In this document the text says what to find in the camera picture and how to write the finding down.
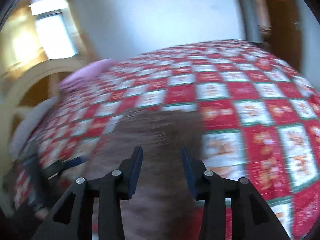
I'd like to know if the brown wooden door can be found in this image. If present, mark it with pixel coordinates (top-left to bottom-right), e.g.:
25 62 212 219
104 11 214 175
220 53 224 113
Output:
266 0 302 72

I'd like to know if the brown knitted sweater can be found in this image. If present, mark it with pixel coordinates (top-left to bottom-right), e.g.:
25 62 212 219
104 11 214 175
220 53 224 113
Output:
85 109 203 239

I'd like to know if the silver door handle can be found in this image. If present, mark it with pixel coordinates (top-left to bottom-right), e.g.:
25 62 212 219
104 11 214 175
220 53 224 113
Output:
293 21 301 30

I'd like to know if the folded pink blanket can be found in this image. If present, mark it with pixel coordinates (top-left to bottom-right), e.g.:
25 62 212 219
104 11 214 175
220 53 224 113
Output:
58 59 116 92

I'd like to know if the person's left hand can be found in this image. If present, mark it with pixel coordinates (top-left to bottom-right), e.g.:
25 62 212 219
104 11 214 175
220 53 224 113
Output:
35 208 50 220

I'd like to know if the grey striped pillow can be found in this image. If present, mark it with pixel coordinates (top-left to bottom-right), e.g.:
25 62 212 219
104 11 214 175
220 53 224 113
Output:
9 96 59 161

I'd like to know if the cream and brown headboard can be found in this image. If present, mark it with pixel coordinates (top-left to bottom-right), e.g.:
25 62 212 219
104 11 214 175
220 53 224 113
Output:
1 56 86 172

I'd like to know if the dark wooden door frame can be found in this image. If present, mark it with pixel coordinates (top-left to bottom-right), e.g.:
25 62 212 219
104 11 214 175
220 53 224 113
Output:
238 0 271 47

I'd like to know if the yellow curtain left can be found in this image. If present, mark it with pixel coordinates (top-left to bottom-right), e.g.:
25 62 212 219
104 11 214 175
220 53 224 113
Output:
1 0 48 77

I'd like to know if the window with green frame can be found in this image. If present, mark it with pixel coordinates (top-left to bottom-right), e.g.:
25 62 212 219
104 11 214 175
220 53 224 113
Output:
30 0 78 59

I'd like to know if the red patchwork cartoon bedspread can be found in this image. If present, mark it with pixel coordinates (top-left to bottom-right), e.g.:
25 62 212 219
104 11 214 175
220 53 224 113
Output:
23 40 319 239

